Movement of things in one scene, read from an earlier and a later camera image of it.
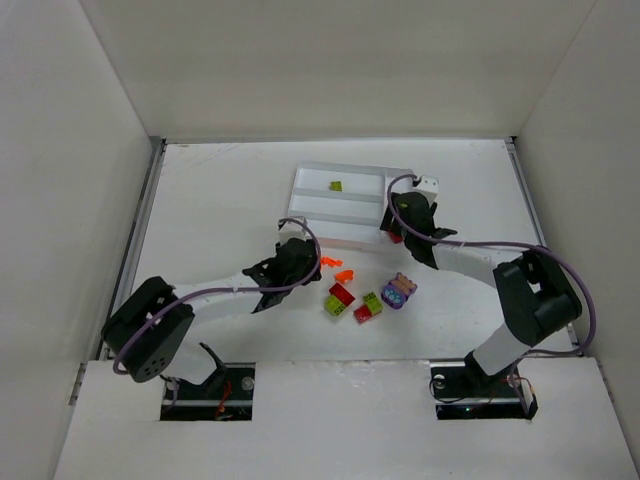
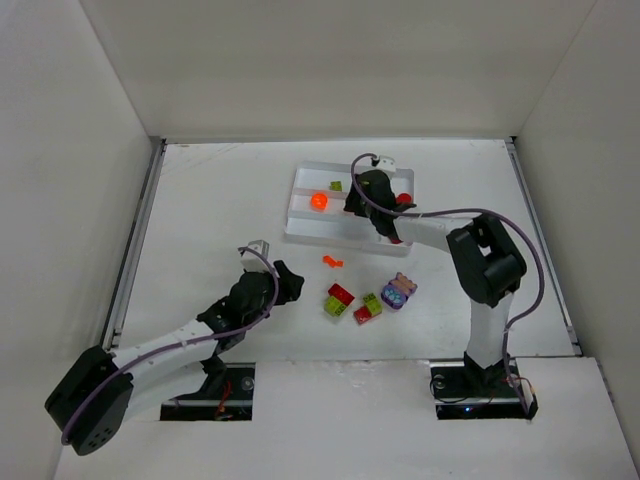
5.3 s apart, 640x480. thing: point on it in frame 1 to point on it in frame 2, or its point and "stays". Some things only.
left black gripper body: x=304 y=270 to x=276 y=286
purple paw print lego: x=397 y=291 stays
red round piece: x=339 y=299 stays
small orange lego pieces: x=331 y=262 stays
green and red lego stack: x=371 y=307 stays
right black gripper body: x=395 y=222 to x=362 y=201
